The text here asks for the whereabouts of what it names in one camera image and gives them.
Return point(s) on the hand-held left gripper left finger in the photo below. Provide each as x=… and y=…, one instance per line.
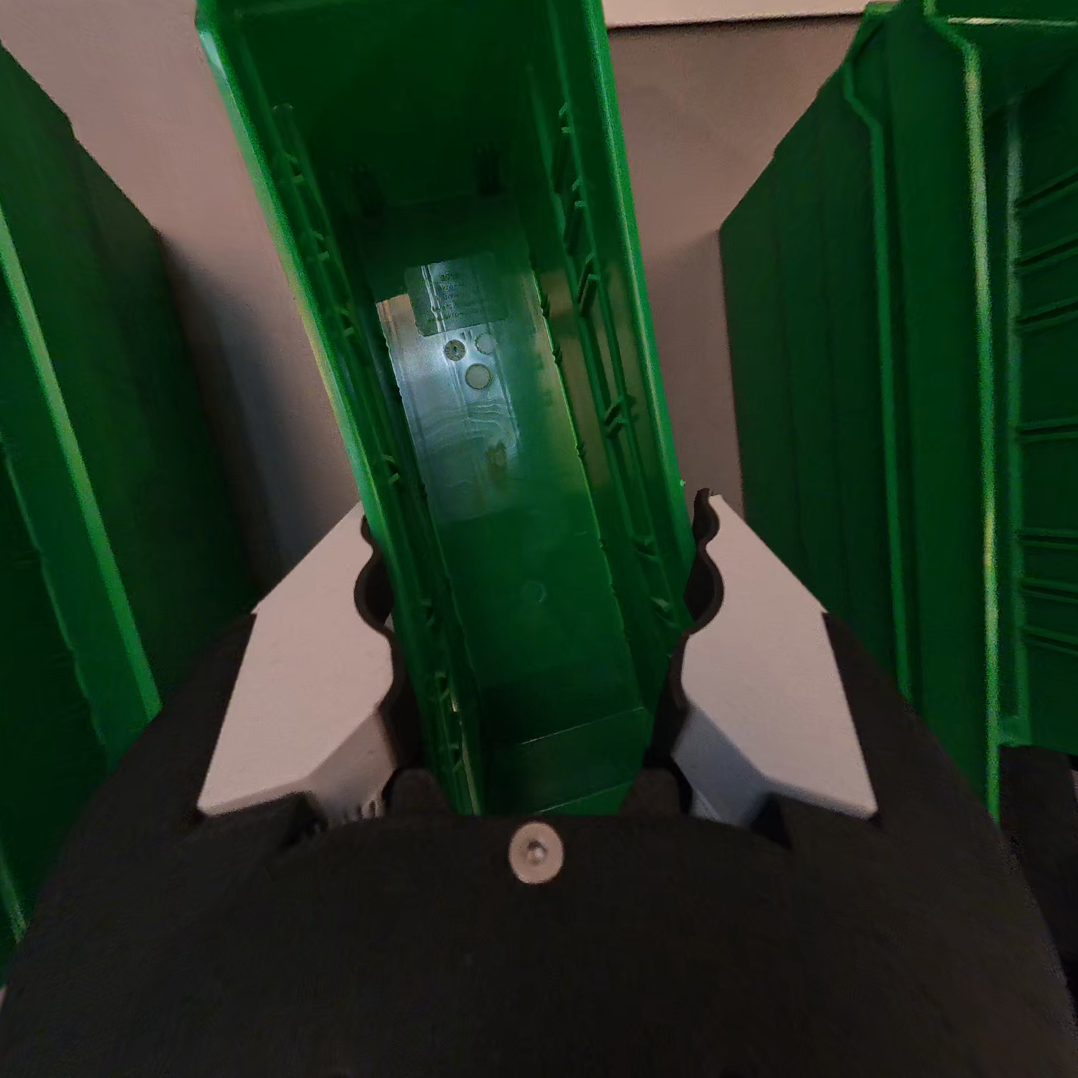
x=295, y=674

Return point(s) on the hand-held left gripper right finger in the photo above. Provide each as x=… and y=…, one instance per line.
x=758, y=674

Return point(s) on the green plastic bin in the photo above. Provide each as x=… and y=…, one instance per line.
x=76, y=421
x=842, y=379
x=505, y=210

